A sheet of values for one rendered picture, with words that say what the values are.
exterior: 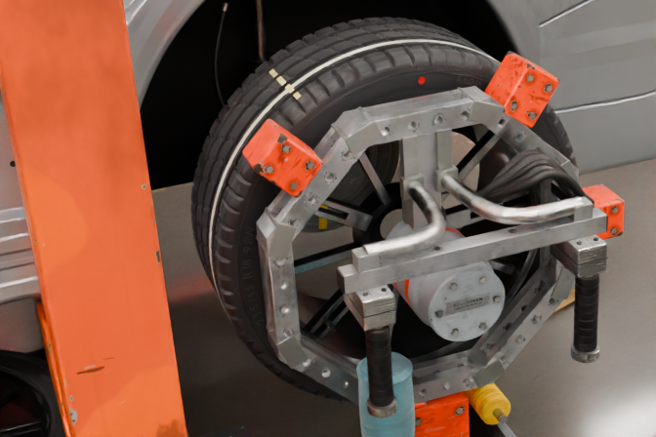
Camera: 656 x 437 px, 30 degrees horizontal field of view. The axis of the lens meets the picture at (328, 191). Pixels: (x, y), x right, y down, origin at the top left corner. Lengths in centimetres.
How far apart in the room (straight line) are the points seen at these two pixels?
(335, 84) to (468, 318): 42
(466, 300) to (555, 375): 136
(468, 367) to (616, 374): 113
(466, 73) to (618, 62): 55
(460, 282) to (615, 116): 76
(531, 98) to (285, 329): 54
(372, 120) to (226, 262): 34
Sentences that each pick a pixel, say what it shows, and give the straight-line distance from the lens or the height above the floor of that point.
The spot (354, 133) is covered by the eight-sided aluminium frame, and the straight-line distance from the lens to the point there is 186.
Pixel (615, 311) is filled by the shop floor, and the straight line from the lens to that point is 350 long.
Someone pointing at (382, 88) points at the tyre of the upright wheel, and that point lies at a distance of 194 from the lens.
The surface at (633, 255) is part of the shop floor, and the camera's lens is 378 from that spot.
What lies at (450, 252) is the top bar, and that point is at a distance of 178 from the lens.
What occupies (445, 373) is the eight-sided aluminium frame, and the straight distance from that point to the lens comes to 215.
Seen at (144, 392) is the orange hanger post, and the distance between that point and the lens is 177.
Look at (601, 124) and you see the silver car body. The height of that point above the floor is 85.
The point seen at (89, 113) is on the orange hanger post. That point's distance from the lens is 157.
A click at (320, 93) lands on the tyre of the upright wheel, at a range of 192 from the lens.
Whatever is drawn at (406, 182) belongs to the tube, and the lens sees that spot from 191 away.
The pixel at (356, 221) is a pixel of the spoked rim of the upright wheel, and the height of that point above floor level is 90.
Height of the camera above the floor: 185
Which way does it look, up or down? 26 degrees down
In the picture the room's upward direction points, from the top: 4 degrees counter-clockwise
